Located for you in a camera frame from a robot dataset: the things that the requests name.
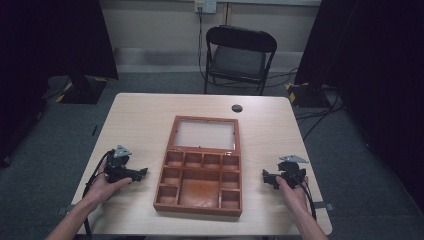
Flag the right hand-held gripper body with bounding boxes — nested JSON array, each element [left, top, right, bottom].
[[275, 154, 310, 190]]

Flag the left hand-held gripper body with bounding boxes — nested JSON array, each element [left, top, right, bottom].
[[104, 144, 138, 184]]

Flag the person's right hand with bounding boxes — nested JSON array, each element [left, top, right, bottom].
[[275, 175, 310, 215]]

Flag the person's left hand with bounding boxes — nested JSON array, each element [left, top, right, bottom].
[[86, 158, 133, 205]]

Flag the wooden compartment box with lid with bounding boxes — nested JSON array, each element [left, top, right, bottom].
[[152, 115, 243, 218]]

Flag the black stand base striped tape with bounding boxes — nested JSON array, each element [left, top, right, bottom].
[[284, 81, 331, 109], [55, 75, 109, 105]]

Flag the black folding chair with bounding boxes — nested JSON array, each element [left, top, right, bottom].
[[203, 24, 279, 97]]

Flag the left hand-held gripper black cable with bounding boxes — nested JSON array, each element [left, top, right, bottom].
[[81, 149, 115, 238]]

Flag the hand-held gripper black cable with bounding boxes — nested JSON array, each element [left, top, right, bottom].
[[81, 149, 115, 238], [297, 178, 318, 222]]

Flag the right hand-held gripper black cable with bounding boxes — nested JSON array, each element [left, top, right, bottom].
[[297, 178, 318, 222]]

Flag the grey table bracket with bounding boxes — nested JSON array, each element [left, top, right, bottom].
[[55, 203, 75, 216], [313, 201, 335, 212]]

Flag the black floor cables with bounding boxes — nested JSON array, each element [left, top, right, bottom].
[[294, 93, 345, 142]]

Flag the black wall socket cable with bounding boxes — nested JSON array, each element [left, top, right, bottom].
[[197, 5, 214, 84]]

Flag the white wall socket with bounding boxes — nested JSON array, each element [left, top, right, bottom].
[[194, 0, 218, 15]]

